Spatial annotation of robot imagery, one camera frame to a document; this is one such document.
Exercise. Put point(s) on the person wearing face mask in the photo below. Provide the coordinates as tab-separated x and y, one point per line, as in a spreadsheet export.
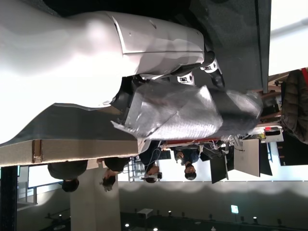
188	161

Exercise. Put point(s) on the white square column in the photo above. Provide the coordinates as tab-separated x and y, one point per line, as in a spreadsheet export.
96	204

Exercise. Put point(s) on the person in black shirt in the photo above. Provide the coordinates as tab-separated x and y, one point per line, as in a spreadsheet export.
67	170

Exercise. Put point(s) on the black computer monitor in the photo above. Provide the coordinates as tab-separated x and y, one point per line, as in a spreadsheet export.
217	168

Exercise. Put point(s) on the person with dark tied hair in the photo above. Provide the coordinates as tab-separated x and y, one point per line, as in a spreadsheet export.
115	164

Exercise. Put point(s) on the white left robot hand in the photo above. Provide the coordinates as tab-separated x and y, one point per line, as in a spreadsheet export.
154	48

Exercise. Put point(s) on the green exit sign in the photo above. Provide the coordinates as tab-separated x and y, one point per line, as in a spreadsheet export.
234	209

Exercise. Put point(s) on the grey table with wooden edge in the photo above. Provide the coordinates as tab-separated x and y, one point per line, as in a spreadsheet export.
72	120

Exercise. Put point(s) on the white device with red part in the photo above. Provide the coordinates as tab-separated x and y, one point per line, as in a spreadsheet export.
273	136

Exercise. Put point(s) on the black puffer jacket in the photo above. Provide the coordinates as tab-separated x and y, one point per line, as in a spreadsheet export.
294	106

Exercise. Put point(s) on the white board panel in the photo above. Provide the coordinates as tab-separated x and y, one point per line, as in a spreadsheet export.
247	157

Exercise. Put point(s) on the black pillar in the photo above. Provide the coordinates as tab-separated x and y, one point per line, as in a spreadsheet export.
8	197

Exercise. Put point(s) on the dark grey partition panel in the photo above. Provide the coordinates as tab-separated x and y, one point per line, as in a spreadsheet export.
263	43

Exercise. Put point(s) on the person wearing white headset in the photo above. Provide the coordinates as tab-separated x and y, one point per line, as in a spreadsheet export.
151	166

